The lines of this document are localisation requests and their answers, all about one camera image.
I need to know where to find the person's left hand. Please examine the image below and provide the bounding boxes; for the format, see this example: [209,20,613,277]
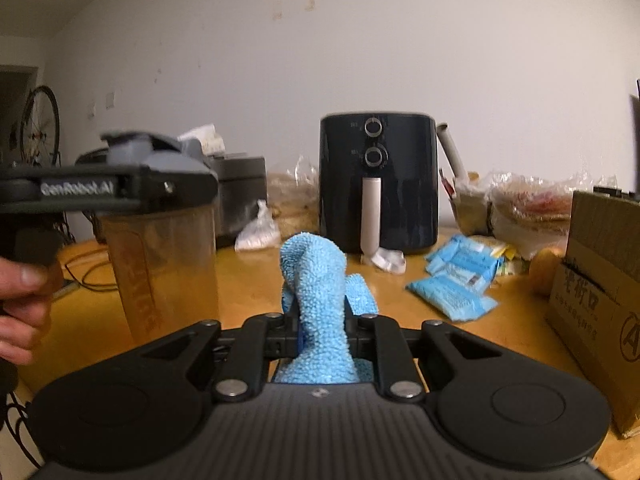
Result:
[0,257,66,366]

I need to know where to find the yellow sachets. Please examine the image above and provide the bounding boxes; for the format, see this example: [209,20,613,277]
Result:
[470,235,531,276]

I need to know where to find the black flat television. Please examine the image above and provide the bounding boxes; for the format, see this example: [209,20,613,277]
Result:
[629,77,640,196]

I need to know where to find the grey rice cooker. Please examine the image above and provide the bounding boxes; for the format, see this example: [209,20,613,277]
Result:
[202,154,268,250]

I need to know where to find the white tube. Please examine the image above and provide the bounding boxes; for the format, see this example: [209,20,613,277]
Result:
[436,122,468,181]

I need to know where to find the black cable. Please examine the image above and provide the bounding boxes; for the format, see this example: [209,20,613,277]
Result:
[60,255,118,293]

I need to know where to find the grey shaker bottle lid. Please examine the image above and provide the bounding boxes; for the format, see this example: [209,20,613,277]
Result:
[97,130,221,343]

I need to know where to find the black air fryer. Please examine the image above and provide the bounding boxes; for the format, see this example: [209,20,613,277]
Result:
[319,112,440,256]

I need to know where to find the bicycle wheel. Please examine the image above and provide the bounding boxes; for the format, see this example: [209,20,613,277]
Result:
[17,85,61,166]

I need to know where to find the plastic bag of flatbreads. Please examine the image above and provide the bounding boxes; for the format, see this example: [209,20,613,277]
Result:
[487,170,576,256]

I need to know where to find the blue microfiber cloth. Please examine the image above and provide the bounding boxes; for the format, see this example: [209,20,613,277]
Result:
[274,232,379,383]

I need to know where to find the clear bag of bread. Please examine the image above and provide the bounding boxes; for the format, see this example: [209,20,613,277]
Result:
[266,155,321,233]

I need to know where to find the white box black swirl print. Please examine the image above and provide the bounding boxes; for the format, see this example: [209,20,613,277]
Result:
[0,390,43,480]

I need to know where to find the plastic bag of yellow food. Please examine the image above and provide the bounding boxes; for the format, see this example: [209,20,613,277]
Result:
[447,172,493,236]

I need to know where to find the small white plastic bag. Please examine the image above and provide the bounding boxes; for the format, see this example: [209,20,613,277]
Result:
[234,200,282,252]

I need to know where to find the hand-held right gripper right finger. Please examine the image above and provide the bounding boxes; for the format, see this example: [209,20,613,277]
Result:
[345,312,507,404]

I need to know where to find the white tissue box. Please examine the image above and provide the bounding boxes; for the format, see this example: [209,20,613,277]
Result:
[177,124,226,157]

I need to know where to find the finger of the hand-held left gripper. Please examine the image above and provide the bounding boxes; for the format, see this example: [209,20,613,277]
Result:
[117,161,219,208]

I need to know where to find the brown cardboard box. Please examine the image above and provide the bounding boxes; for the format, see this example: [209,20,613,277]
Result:
[545,190,640,436]

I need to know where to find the white ribbon strip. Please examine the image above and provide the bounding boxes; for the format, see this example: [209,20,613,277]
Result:
[361,247,407,275]

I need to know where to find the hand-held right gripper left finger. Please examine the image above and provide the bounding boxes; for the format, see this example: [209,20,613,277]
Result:
[129,312,301,404]

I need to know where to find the blue plastic packet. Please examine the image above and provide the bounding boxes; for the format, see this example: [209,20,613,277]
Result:
[425,234,506,293]
[406,272,499,322]

